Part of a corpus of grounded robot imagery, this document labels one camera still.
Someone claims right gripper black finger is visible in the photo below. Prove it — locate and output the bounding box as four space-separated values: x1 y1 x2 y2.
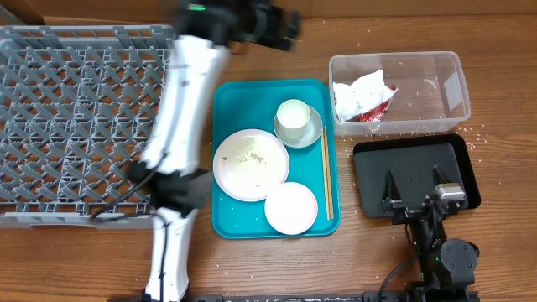
432 165 451 187
383 169 401 202

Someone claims teal plastic tray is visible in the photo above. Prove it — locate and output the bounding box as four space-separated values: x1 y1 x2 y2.
211 79 341 240

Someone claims wooden chopstick right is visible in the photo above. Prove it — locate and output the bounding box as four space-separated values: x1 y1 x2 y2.
325 129 334 220

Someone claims red snack wrapper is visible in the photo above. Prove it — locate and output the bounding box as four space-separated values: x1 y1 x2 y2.
357 98 393 122

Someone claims white napkin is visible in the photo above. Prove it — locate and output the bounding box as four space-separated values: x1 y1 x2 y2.
332 70 398 122

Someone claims white paper cup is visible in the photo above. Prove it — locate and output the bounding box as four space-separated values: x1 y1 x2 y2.
276 99 310 139

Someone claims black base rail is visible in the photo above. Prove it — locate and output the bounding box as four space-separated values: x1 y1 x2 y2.
108 291 480 302

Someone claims clear plastic bin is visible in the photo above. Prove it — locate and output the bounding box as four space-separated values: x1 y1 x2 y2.
328 51 471 136

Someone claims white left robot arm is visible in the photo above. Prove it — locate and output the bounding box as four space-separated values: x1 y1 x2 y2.
128 0 301 301

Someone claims wooden chopstick left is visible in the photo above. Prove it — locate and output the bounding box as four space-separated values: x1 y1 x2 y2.
321 127 332 220

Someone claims wooden chopstick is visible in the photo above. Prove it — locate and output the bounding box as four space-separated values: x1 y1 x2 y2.
321 127 332 220
325 129 334 220

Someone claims grey bowl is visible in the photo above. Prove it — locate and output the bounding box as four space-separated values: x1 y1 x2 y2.
274 106 323 149

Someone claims large white dirty plate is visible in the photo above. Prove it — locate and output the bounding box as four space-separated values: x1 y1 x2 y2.
212 129 290 202

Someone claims black tray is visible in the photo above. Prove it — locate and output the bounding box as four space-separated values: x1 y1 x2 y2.
352 133 482 218

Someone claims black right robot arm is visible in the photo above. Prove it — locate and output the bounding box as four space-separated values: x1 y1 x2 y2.
376 166 480 302

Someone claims grey dishwasher rack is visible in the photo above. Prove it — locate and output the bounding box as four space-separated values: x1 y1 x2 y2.
1 25 174 229

